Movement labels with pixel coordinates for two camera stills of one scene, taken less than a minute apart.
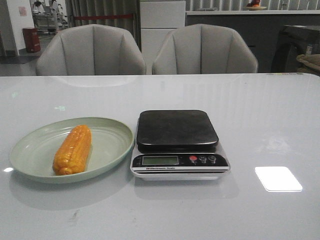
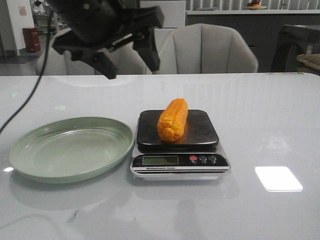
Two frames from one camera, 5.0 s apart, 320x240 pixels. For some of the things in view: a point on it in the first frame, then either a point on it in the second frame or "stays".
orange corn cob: (70, 157) to (173, 120)
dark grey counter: (261, 29) stays
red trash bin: (32, 39) stays
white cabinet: (157, 18) stays
